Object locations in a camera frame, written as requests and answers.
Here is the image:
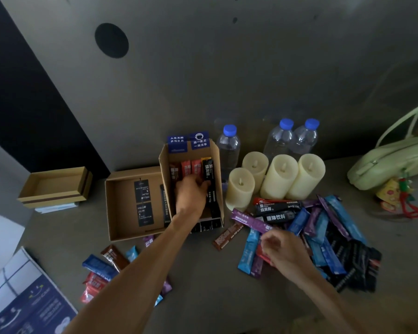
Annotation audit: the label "person's left hand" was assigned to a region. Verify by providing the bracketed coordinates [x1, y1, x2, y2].
[174, 174, 212, 219]

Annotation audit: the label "person's right hand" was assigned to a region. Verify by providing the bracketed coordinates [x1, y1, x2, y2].
[260, 229, 318, 283]

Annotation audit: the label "purple drink sachet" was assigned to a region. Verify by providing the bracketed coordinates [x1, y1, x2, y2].
[231, 209, 274, 234]

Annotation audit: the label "person's right forearm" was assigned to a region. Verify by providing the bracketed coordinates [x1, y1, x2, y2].
[293, 269, 373, 334]

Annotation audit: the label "person's left forearm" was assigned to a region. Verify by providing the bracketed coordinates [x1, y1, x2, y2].
[64, 210, 199, 334]

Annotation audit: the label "row of upright drink sachets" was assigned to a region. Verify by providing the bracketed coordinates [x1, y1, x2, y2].
[169, 157, 223, 234]

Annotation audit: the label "cream pillar candle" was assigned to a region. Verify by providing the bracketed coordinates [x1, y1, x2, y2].
[286, 153, 326, 201]
[260, 154, 299, 201]
[242, 151, 269, 194]
[225, 167, 256, 212]

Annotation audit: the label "clear blue-capped water bottle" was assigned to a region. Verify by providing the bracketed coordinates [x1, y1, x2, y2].
[288, 118, 320, 159]
[263, 118, 295, 161]
[216, 124, 241, 183]

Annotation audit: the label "tall cardboard display box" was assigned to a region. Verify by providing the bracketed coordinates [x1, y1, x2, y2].
[159, 138, 225, 234]

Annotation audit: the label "blue printed card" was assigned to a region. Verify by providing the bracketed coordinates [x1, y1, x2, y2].
[189, 131, 210, 151]
[167, 134, 189, 154]

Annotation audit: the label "black slim sachet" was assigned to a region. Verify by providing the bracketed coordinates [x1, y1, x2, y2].
[160, 184, 172, 228]

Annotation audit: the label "black hang tag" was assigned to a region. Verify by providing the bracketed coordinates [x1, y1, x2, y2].
[136, 202, 155, 227]
[134, 179, 151, 204]

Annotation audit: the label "large pile of drink sachets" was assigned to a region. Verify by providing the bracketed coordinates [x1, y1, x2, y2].
[212, 195, 383, 293]

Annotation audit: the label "flat cardboard tray box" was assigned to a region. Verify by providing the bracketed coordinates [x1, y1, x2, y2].
[105, 166, 168, 242]

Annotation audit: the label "small pile of drink sachets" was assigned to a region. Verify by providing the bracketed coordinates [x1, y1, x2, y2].
[80, 235, 173, 307]

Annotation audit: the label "yellow red bag charm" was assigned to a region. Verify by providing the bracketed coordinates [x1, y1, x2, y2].
[376, 170, 418, 219]

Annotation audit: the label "white paper sheets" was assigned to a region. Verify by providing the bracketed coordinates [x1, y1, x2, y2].
[35, 203, 79, 215]

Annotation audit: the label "small brown-striped cardboard box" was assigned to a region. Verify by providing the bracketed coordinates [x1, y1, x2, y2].
[17, 166, 93, 209]

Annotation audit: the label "pale green handbag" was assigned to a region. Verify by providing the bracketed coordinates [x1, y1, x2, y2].
[347, 95, 418, 191]

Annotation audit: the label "white side cabinet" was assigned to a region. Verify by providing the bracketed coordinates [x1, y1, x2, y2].
[0, 135, 33, 277]

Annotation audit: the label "blue and white leaflet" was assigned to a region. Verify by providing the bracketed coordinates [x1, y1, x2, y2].
[0, 247, 78, 334]

